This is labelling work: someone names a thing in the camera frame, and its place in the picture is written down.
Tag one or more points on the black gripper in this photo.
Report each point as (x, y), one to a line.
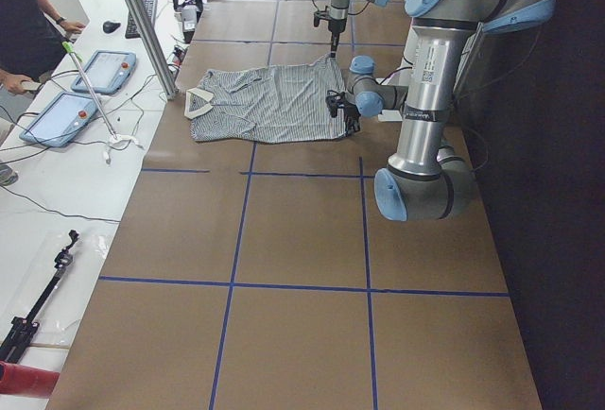
(350, 113)
(335, 27)

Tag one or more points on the aluminium frame post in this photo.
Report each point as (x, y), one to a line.
(152, 46)

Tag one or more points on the far blue teach pendant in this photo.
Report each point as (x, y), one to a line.
(109, 70)

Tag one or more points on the person in black shirt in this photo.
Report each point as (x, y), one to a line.
(32, 33)

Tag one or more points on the red cylinder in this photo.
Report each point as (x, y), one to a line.
(24, 381)

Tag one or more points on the black computer mouse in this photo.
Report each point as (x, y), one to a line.
(109, 27)

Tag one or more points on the black tripod stick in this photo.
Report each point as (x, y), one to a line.
(23, 328)

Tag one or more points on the blue teach pendant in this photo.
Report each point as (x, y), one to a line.
(109, 70)
(61, 121)

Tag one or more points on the silver rod with green tip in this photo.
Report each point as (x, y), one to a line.
(115, 138)

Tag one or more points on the navy white striped polo shirt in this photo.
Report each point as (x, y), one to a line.
(274, 104)

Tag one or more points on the near blue teach pendant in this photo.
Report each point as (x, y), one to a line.
(61, 121)

